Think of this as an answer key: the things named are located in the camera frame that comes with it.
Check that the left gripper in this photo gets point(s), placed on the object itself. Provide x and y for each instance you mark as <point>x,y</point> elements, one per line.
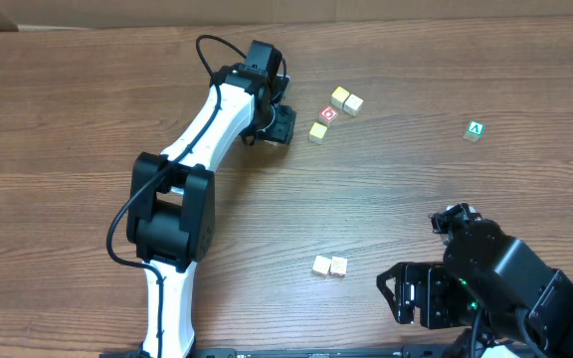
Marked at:
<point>281,125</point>

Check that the white block red edge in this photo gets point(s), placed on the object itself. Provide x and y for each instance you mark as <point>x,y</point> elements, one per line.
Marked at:
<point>474,131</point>

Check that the white block top right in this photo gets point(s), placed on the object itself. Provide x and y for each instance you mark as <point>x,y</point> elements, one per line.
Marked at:
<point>353,104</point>

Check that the yellow block centre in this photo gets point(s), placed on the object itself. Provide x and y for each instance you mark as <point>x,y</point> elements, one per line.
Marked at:
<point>317,132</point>

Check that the yellow block top right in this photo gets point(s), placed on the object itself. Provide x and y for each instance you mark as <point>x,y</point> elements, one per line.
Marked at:
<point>339,97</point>

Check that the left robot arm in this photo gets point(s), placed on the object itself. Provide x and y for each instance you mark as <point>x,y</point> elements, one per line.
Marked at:
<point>170,213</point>

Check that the white E letter block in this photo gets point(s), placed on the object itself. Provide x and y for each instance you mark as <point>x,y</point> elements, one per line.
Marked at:
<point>338,266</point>

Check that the red circle letter block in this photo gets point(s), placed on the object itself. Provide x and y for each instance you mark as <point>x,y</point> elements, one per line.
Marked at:
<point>328,115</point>

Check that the plain yellow wooden block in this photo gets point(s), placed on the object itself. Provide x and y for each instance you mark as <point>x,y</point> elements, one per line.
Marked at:
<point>321,265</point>

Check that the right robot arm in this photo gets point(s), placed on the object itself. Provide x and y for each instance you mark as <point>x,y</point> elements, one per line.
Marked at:
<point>506,299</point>

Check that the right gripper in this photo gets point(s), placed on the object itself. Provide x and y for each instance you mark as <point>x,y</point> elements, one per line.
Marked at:
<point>408,291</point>

